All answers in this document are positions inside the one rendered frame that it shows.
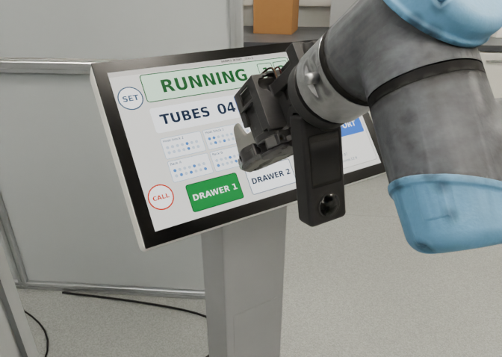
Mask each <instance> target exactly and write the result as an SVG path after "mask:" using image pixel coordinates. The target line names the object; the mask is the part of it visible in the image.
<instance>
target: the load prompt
mask: <svg viewBox="0 0 502 357"><path fill-rule="evenodd" d="M287 62H288V58H287V56H286V57H280V58H268V59H263V60H251V61H245V62H239V63H228V64H221V65H215V66H204V67H197V68H191V69H180V70H173V71H167V72H156V73H149V74H143V75H139V78H140V83H141V85H142V88H143V91H144V95H145V97H146V101H147V103H151V102H160V101H165V100H171V99H179V98H184V97H189V96H198V95H203V94H208V93H217V92H222V91H227V90H236V89H241V87H242V86H243V85H244V83H245V82H246V81H247V80H248V78H249V77H250V76H251V75H256V74H261V73H262V72H263V71H264V70H266V68H268V67H273V68H275V67H277V66H279V67H280V69H281V68H282V67H283V66H284V65H285V64H286V63H287Z"/></svg>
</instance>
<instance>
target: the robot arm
mask: <svg viewBox="0 0 502 357"><path fill-rule="evenodd" d="M501 27H502V0H356V1H355V2H354V3H353V4H352V5H351V6H350V7H349V8H348V9H347V10H346V11H345V13H344V14H343V15H342V16H341V17H340V18H339V19H338V20H337V21H336V22H335V23H334V24H333V25H332V26H331V27H330V28H329V29H328V30H327V31H326V32H325V33H324V34H323V36H322V37H321V38H320V39H319V40H313V41H311V42H308V43H304V42H295V43H292V44H291V45H290V46H289V47H288V48H287V49H286V53H287V56H288V59H289V61H288V62H287V63H286V64H285V65H284V66H283V67H282V68H281V69H280V67H279V66H277V67H275V68H273V67H268V68H266V70H264V71H263V72H262V73H261V74H256V75H251V76H250V77H249V78H248V80H247V81H246V82H245V83H244V85H243V86H242V87H241V89H240V90H239V91H238V92H237V93H236V94H235V95H234V98H235V101H236V104H237V106H238V110H239V114H240V116H241V120H242V123H243V124H244V128H250V130H251V132H250V133H248V134H247V133H246V132H245V131H244V129H243V128H242V127H241V125H240V124H239V123H237V124H235V126H234V135H235V141H236V144H237V148H238V154H239V159H238V165H239V167H240V169H241V170H243V171H245V172H249V173H251V172H252V171H256V170H260V169H262V168H264V167H267V166H270V165H271V164H275V163H276V162H278V161H281V160H283V159H286V158H288V157H290V156H292V155H293V156H294V172H295V180H296V189H297V204H298V213H299V219H300V221H302V222H303V223H305V224H306V225H308V226H311V227H314V226H318V225H320V224H323V223H326V222H329V221H331V220H335V219H338V218H340V217H343V216H344V215H345V213H346V209H345V195H344V168H343V154H342V140H341V125H343V124H345V123H348V122H352V121H354V120H355V119H357V118H359V117H360V116H362V115H363V114H365V113H367V112H368V111H370V112H371V118H372V121H373V124H374V129H375V132H376V137H377V140H378V144H379V149H380V151H381V155H382V160H383V163H384V166H385V171H386V175H387V178H388V183H389V185H388V194H389V196H390V197H391V198H392V199H393V200H394V204H395V206H396V209H397V213H398V216H399V218H400V223H401V226H402V228H403V232H404V234H405V238H406V241H407V242H408V244H409V245H410V246H411V248H413V249H415V250H416V251H418V252H421V253H425V254H437V253H445V252H456V251H462V250H467V249H476V248H481V247H486V246H494V245H498V244H502V98H496V99H495V97H494V95H493V92H492V89H491V86H490V83H489V80H488V77H487V75H486V71H485V68H484V65H483V62H482V59H481V56H480V53H479V50H478V48H477V47H478V46H481V45H482V44H484V43H486V42H487V41H488V40H489V38H490V36H491V35H493V34H494V33H495V32H497V31H498V30H499V29H500V28H501ZM277 68H278V70H276V69H277ZM269 69H272V71H268V70H269ZM264 77H267V78H264Z"/></svg>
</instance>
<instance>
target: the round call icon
mask: <svg viewBox="0 0 502 357"><path fill-rule="evenodd" d="M143 189H144V192H145V194H146V199H147V202H148V204H149V209H150V211H151V214H155V213H158V212H161V211H166V210H168V209H171V208H176V207H178V203H177V201H176V197H175V194H174V191H173V187H172V185H171V181H166V182H162V183H159V184H154V185H150V186H147V187H144V188H143Z"/></svg>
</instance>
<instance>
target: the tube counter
mask: <svg viewBox="0 0 502 357"><path fill-rule="evenodd" d="M213 101H214V105H215V108H216V110H217V114H218V116H219V118H220V121H224V120H228V119H234V118H238V117H241V116H240V114H239V110H238V106H237V104H236V101H235V98H234V95H231V96H223V97H218V98H213Z"/></svg>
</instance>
